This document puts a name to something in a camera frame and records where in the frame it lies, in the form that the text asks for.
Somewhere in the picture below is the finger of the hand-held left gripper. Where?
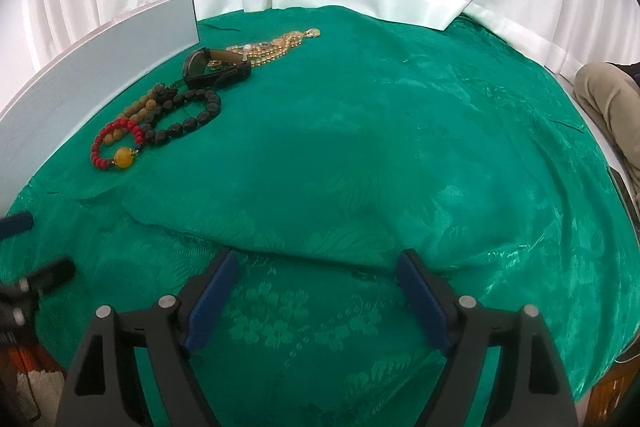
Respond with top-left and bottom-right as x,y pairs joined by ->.
0,259 -> 77,308
0,213 -> 35,239

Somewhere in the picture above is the brown wooden bead bracelet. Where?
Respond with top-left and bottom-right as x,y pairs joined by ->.
106,81 -> 170,144

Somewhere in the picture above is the red bead bracelet yellow bead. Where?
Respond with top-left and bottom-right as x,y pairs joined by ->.
91,118 -> 147,171

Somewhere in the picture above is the green patterned cloth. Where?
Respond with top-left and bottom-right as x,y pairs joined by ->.
0,4 -> 640,427

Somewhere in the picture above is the wooden furniture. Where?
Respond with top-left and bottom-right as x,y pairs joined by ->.
586,354 -> 635,427

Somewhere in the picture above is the brown bangle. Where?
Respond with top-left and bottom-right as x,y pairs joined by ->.
209,47 -> 251,68

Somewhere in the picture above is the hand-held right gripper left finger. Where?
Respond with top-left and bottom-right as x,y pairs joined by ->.
57,248 -> 240,427

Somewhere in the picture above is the black bead bracelet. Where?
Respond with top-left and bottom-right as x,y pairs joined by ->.
142,88 -> 223,146

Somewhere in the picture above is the gold necklace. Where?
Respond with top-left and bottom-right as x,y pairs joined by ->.
215,28 -> 321,70

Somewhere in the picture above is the white rug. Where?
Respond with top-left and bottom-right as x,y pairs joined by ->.
16,369 -> 65,414

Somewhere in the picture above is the person's leg in khaki trousers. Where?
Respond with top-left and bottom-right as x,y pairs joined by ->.
573,62 -> 640,204

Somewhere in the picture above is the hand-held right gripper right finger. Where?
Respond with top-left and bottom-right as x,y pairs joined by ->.
396,248 -> 581,427

